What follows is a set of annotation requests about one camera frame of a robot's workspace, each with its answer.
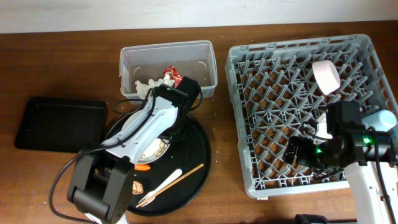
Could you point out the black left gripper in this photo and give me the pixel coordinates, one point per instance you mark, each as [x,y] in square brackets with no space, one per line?
[179,136]

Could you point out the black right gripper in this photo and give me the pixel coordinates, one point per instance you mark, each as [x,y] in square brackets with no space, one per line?
[302,157]

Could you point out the red snack wrapper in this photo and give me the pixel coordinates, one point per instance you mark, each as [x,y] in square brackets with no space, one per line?
[172,73]

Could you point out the white tissue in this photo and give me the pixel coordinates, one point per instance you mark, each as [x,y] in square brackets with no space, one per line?
[143,88]

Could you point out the light blue cup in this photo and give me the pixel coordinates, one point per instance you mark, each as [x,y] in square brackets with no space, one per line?
[382,120]

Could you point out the grey plate with food scraps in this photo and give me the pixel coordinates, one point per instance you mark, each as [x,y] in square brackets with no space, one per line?
[143,162]

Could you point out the pile of rice and shells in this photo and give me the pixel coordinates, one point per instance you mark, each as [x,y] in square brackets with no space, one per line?
[155,150]

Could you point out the wooden chopstick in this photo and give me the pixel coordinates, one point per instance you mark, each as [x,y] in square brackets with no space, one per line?
[166,187]

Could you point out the pink bowl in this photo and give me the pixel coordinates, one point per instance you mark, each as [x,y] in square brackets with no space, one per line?
[326,76]

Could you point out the white plastic fork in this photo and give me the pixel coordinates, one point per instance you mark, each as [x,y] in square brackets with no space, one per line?
[173,176]

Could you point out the orange carrot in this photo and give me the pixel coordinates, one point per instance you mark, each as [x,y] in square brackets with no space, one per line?
[142,167]

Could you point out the walnut shell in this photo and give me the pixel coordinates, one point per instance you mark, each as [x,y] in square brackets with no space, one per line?
[137,188]

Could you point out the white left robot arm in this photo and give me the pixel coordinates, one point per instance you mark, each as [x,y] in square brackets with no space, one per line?
[102,180]

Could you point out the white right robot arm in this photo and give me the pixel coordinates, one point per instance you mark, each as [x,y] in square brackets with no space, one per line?
[366,156]

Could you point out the grey dishwasher rack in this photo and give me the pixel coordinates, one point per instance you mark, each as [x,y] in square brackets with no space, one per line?
[273,91]

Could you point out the clear plastic bin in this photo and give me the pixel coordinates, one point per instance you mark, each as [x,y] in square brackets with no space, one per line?
[142,63]

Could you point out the round black serving tray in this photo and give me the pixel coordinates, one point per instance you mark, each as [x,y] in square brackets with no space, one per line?
[194,149]

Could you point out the black rectangular tray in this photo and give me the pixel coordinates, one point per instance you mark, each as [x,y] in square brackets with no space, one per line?
[61,125]

